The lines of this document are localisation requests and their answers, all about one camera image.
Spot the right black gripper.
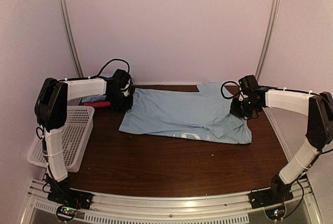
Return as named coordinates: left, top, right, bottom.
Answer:
left=230, top=97, right=260, bottom=119

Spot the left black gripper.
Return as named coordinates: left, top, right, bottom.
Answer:
left=108, top=91, right=133, bottom=111

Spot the blue printed garment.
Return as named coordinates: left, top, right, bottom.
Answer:
left=119, top=83, right=252, bottom=144

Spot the light blue shirt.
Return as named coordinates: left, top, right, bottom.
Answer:
left=98, top=74, right=113, bottom=79

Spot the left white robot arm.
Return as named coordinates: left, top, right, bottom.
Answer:
left=34, top=69, right=133, bottom=205

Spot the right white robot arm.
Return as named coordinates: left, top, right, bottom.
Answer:
left=230, top=75, right=332, bottom=204

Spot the white plastic laundry basket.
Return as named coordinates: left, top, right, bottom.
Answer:
left=27, top=105, right=95, bottom=173

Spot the folded pink cloth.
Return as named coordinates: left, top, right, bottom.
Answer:
left=83, top=101, right=111, bottom=108

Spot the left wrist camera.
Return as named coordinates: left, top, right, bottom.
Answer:
left=122, top=82, right=132, bottom=97

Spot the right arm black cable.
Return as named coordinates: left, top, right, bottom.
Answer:
left=220, top=80, right=242, bottom=100

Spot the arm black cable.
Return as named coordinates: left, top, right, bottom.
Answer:
left=220, top=80, right=242, bottom=100
left=96, top=58, right=131, bottom=79

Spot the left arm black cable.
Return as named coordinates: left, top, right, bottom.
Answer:
left=96, top=58, right=131, bottom=79

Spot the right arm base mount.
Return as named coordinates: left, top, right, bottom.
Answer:
left=248, top=174, right=293, bottom=209

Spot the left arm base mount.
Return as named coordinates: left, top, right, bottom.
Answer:
left=46, top=176, right=93, bottom=210

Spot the left aluminium corner post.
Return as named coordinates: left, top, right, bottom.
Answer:
left=59, top=0, right=83, bottom=78

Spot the aluminium corner post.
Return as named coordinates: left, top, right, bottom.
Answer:
left=255, top=0, right=281, bottom=80
left=59, top=0, right=83, bottom=78

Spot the aluminium front rail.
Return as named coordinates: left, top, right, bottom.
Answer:
left=18, top=179, right=323, bottom=223

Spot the right aluminium corner post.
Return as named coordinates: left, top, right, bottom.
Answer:
left=255, top=0, right=281, bottom=80

